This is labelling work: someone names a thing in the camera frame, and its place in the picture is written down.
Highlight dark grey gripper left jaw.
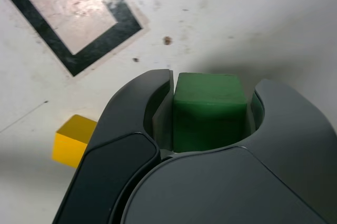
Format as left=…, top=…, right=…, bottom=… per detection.
left=52, top=69, right=176, bottom=224

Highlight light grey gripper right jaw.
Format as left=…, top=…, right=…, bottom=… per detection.
left=120, top=78, right=337, bottom=224

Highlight yellow cube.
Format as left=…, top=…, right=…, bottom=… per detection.
left=52, top=114, right=98, bottom=169

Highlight green cube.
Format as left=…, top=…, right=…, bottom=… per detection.
left=172, top=72, right=248, bottom=153

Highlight black tape square outline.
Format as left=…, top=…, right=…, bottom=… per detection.
left=0, top=0, right=145, bottom=77

